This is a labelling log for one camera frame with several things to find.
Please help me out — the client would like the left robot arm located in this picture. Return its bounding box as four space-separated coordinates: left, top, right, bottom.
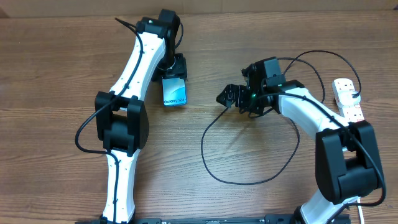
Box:
95 9 187 223

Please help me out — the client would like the white power strip cord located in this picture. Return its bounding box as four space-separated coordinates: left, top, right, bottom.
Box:
356 198 365 224

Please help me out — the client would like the white charger plug adapter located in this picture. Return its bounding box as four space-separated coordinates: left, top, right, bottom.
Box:
336 90 361 108

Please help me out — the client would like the blue Samsung Galaxy phone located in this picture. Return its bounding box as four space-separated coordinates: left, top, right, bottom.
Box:
162 78 187 106

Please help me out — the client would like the black USB charging cable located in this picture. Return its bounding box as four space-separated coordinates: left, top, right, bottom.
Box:
200 50 362 186

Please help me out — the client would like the white power strip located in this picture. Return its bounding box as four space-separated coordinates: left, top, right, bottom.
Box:
331 78 364 123

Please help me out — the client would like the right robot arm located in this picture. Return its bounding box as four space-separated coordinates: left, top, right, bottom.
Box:
216 57 386 223

